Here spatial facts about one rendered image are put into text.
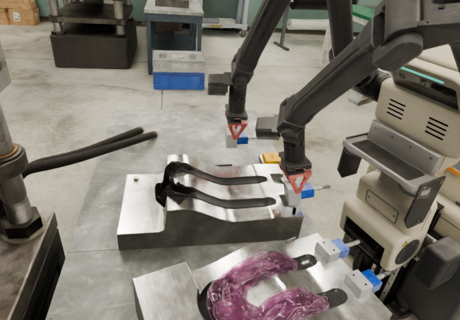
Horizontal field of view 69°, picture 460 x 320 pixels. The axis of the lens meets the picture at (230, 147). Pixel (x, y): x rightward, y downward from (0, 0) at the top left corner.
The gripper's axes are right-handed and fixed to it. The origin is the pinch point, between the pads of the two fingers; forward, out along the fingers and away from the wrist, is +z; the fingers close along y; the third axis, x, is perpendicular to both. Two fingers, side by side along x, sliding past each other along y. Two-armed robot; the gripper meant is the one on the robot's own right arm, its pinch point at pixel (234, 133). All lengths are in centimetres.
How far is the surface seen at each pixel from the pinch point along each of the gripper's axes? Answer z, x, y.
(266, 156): 11.7, 13.6, -2.7
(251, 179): 6.9, 3.4, 17.8
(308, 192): 2.0, 16.8, 31.1
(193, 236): 10.7, -15.8, 36.6
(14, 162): -9, -58, 29
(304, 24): 60, 204, -500
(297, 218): 6.8, 12.9, 36.0
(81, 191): 94, -86, -89
